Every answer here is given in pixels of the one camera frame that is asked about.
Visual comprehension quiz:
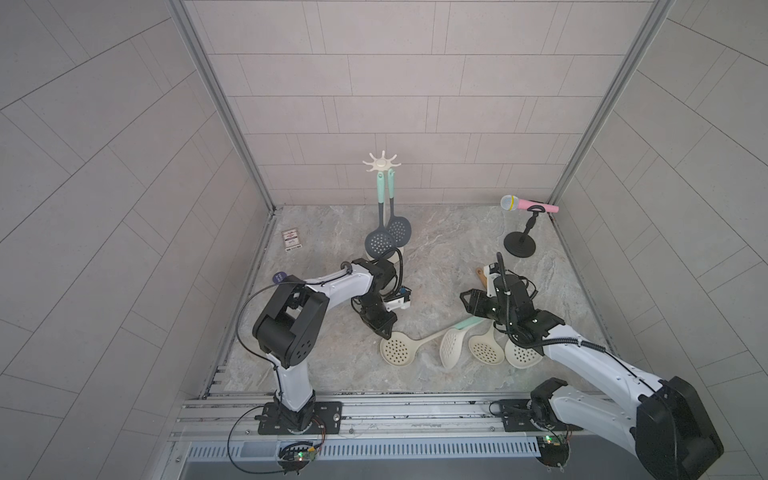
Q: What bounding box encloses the pink toy microphone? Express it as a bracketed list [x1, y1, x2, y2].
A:
[500, 195, 560, 214]

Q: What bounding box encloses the cream skimmer rightmost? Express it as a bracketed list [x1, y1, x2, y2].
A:
[504, 340, 543, 369]

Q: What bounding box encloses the left green circuit board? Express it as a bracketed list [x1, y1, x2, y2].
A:
[277, 441, 320, 472]

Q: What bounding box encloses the cream utensil rack stand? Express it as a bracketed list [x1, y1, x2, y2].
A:
[364, 150, 397, 259]

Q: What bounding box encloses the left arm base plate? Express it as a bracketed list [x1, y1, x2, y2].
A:
[258, 401, 343, 435]

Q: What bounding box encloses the aluminium mounting rail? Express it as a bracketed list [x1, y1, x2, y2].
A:
[161, 392, 673, 463]

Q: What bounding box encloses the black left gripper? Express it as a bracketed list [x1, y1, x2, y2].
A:
[356, 294, 398, 339]

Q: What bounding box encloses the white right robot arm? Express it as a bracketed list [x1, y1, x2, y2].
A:
[459, 271, 724, 479]

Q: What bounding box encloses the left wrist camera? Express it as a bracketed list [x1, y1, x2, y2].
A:
[383, 286, 412, 312]

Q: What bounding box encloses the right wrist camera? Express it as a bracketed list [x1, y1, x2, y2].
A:
[482, 262, 506, 298]

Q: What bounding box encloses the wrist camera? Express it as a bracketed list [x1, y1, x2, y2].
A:
[482, 262, 506, 298]
[383, 286, 412, 312]

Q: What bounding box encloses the small red white card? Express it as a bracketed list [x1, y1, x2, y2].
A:
[282, 228, 302, 252]

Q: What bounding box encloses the grey skimmer green handle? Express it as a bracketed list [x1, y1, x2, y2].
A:
[387, 168, 412, 247]
[365, 171, 395, 260]

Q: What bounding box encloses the right green circuit board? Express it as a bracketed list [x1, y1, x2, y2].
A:
[536, 435, 570, 471]

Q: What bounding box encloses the cream skimmer leftmost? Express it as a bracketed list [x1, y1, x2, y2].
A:
[379, 329, 447, 367]

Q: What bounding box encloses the green circuit board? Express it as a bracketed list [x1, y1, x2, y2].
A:
[536, 435, 570, 471]
[277, 441, 320, 472]

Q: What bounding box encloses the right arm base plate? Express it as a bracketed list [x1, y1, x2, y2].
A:
[488, 399, 582, 434]

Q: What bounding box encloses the cream skimmer green handle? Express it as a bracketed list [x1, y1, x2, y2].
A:
[439, 316, 488, 370]

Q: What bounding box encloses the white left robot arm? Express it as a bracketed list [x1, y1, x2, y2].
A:
[246, 247, 410, 433]

